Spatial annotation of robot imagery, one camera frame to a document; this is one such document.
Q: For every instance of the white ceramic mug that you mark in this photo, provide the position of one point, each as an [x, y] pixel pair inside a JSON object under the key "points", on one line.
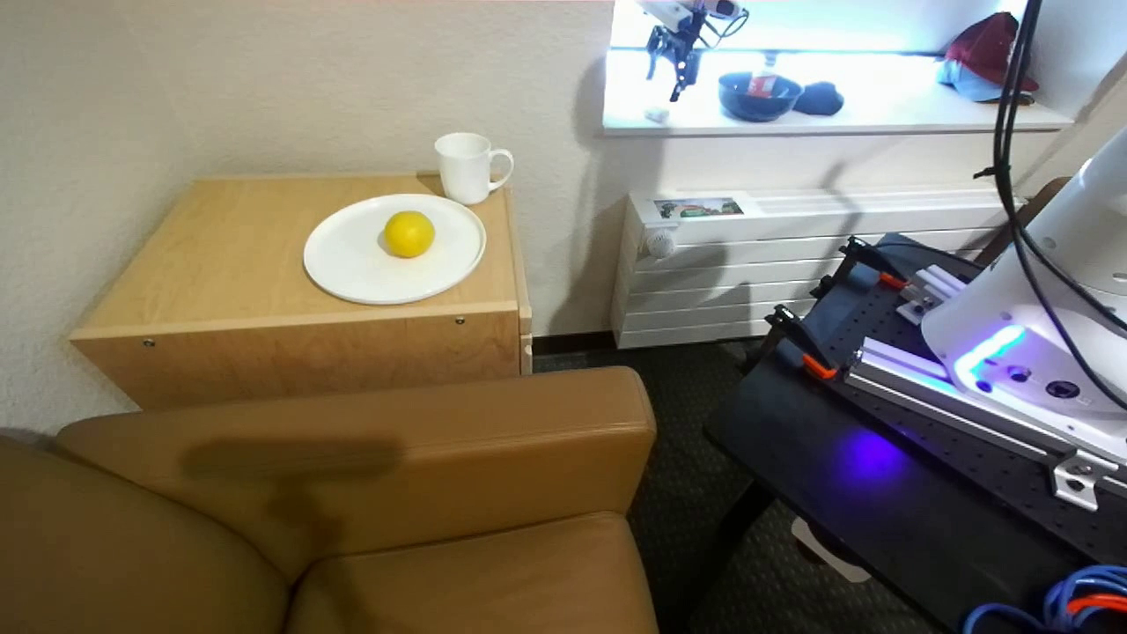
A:
{"points": [[467, 166]]}

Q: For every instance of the white window sill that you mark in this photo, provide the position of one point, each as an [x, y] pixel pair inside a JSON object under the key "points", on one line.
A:
{"points": [[891, 101]]}

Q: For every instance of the light wooden nightstand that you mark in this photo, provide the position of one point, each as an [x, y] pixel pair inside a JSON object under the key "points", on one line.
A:
{"points": [[235, 295]]}

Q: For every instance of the printed leaflet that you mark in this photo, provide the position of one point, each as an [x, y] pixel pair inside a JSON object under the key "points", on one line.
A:
{"points": [[699, 208]]}

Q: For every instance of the yellow ball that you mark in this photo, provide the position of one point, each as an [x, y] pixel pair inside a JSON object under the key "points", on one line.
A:
{"points": [[408, 235]]}

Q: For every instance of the aluminium profile rail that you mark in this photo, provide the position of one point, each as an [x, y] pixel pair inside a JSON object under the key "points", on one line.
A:
{"points": [[961, 398]]}

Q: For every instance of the metal corner bracket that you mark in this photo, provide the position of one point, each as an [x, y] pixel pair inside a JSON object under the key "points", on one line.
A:
{"points": [[1074, 479]]}

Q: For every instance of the white round plate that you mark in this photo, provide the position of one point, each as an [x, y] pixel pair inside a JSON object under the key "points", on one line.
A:
{"points": [[391, 253]]}

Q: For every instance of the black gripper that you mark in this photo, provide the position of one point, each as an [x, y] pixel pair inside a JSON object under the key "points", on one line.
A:
{"points": [[678, 38]]}

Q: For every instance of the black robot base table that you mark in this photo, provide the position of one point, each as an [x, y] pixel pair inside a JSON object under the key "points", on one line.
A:
{"points": [[869, 471]]}

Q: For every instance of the white wall radiator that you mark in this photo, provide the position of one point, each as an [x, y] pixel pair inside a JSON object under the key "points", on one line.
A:
{"points": [[796, 268]]}

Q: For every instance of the white flat floor piece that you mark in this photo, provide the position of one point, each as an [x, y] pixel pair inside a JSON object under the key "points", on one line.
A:
{"points": [[827, 550]]}

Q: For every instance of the small red object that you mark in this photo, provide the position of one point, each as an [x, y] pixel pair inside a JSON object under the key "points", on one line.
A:
{"points": [[766, 87]]}

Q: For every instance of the brown leather armchair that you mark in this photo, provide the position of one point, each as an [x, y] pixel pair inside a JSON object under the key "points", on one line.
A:
{"points": [[352, 504]]}

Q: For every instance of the black bowl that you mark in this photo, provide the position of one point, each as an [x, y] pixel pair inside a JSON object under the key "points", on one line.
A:
{"points": [[757, 101]]}

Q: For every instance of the red and blue cap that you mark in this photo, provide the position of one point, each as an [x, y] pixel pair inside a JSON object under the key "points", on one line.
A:
{"points": [[987, 54]]}

